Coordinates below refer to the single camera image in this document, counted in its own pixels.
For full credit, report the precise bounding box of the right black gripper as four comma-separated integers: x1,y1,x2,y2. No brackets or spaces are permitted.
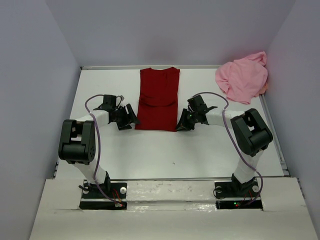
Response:
175,108,198,131

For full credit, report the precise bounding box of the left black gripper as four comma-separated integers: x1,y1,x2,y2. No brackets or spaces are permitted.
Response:
113,104,140,131

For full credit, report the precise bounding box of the red t shirt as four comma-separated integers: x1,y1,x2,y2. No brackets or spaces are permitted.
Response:
135,67,180,132

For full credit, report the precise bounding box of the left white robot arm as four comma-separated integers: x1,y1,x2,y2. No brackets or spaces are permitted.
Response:
58,94,140,199

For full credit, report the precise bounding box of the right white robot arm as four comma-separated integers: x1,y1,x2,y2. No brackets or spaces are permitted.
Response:
175,94,273,201

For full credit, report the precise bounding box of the pink t shirt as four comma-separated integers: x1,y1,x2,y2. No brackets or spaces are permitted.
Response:
215,51,268,105

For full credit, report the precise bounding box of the metal rail at front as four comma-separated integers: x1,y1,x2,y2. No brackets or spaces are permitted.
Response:
111,177,232,182

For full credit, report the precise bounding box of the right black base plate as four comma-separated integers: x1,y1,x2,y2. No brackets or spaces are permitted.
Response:
212,180,263,210

